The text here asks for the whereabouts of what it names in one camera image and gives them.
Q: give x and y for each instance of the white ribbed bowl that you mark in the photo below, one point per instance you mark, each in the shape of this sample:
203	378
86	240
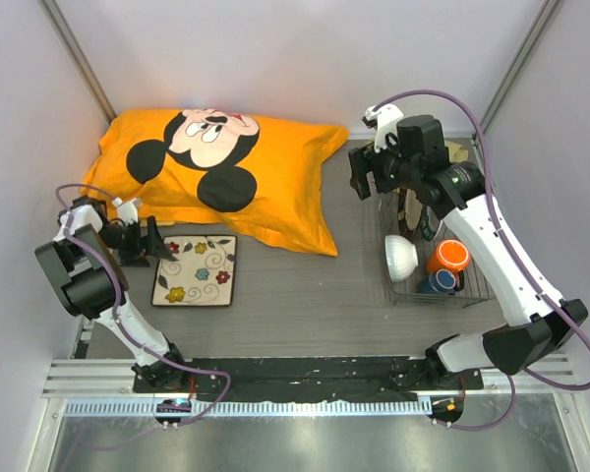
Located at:
401	257

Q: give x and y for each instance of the olive green folded cloth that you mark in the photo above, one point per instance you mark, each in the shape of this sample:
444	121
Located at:
457	153

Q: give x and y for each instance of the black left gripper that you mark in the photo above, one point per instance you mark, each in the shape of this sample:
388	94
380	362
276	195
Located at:
135	257

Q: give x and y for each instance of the orange Mickey Mouse pillow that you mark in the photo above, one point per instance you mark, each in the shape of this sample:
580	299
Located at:
259	176

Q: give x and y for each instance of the blue mug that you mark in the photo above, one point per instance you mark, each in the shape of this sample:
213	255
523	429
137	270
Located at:
442	282

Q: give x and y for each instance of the grey wire dish rack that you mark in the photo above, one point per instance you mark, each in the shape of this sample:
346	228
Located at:
477	289

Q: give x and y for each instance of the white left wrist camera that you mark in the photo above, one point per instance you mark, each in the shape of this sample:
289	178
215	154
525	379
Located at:
128	211

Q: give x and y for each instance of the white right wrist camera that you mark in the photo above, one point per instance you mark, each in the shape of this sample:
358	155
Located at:
384	121

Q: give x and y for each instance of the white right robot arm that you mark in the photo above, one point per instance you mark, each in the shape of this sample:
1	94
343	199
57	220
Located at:
410	152

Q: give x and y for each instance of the black striped-rim round plate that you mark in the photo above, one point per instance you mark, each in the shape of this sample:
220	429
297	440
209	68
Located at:
409	213

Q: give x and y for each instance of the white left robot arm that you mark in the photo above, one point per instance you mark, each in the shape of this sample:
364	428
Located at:
83	264

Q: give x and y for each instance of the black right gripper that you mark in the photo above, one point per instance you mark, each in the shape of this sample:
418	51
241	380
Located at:
362	162

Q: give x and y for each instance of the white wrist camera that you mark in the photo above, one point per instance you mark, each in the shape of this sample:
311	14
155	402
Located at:
384	121
128	211

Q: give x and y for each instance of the white green-rim round plate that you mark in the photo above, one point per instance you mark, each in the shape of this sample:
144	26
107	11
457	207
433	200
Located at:
430	226

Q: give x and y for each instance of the orange mug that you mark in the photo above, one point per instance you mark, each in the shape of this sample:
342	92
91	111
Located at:
449	254

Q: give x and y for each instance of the square floral ceramic plate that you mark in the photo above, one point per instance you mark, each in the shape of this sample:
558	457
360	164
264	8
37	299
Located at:
202	273

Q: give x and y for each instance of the white slotted cable duct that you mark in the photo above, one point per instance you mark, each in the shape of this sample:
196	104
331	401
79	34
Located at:
160	407

